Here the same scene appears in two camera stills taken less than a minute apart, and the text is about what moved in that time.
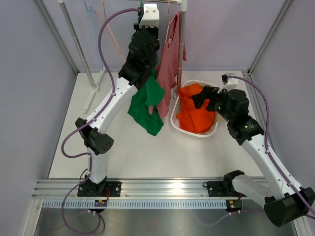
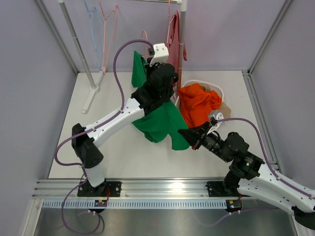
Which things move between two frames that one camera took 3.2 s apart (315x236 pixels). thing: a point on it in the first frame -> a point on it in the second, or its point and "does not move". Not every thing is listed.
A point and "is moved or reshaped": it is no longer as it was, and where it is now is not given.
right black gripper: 199,99 -> 193,136
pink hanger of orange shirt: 105,17 -> 104,67
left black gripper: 153,30 -> 147,68
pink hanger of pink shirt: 169,23 does not move
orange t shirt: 190,118 does not move
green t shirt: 142,108 is moved or reshaped
